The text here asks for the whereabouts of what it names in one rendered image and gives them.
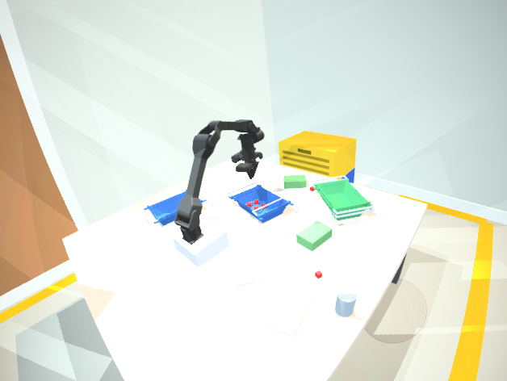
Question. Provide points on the pale blue cylinder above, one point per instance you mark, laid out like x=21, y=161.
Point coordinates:
x=345, y=301

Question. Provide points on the green block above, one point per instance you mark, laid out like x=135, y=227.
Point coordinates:
x=314, y=235
x=294, y=181

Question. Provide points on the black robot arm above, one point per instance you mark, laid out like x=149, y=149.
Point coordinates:
x=190, y=208

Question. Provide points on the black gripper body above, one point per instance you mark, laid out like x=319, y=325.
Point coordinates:
x=250, y=157

